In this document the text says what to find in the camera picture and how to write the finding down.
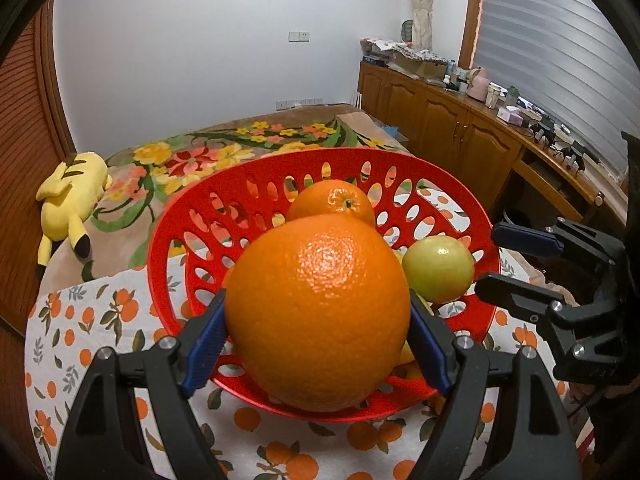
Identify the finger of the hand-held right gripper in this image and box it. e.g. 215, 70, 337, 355
491, 217, 626, 273
474, 272, 626, 363

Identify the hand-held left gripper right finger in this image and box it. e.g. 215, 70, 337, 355
409, 287, 583, 480

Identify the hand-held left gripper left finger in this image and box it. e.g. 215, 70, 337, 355
54, 290, 228, 480

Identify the large yellow-green citrus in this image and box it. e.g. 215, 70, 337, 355
401, 235, 476, 304

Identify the red plastic basket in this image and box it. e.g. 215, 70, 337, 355
146, 147, 501, 423

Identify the large orange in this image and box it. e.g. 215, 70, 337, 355
224, 213, 412, 413

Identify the mandarin with green stem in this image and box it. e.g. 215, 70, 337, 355
286, 180, 377, 228

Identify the black device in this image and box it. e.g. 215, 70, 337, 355
530, 117, 556, 143
560, 141, 588, 171

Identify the wooden cabinet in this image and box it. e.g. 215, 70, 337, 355
357, 60, 628, 241

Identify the pink kettle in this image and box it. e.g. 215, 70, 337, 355
467, 66, 491, 103

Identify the floral blanket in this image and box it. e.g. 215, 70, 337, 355
37, 104, 416, 311

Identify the grey window blind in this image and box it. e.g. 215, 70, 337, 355
472, 0, 640, 181

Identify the brown cardboard sheet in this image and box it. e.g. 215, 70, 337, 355
336, 112, 411, 146

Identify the yellow plush toy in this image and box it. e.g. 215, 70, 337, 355
36, 151, 113, 267

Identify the open cardboard box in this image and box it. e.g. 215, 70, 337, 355
387, 57, 446, 78

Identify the pile of papers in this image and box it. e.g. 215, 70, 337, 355
361, 37, 431, 58

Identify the beige curtain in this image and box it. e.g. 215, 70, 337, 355
407, 0, 436, 53

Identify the wooden window frame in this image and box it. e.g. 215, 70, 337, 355
457, 0, 488, 71

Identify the white wall outlet strip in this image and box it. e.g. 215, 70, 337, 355
276, 97, 325, 110

